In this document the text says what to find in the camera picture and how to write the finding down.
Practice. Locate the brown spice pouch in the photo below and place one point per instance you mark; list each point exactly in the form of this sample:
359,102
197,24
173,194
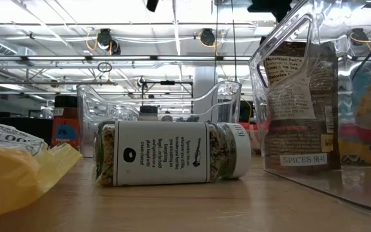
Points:
301,141

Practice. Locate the orange label spice jar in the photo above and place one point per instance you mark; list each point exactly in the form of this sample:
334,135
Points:
65,129

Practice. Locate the clear plastic bin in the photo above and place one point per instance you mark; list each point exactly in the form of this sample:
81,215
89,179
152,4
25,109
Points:
227,106
301,180

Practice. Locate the everything bagel seasoning jar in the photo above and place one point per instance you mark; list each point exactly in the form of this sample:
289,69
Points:
159,153

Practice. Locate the green spice jar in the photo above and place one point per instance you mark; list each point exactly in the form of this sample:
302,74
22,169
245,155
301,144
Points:
98,145

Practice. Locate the blue ramen packet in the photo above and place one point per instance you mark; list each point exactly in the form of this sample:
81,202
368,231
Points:
369,145

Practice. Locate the black desk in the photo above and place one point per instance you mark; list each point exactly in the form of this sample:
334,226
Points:
27,129

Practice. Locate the yellow ramen packet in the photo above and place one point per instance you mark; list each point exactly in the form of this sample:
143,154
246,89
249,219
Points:
8,180

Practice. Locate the black metal rig frame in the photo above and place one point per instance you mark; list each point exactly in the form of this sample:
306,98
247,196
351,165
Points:
167,82

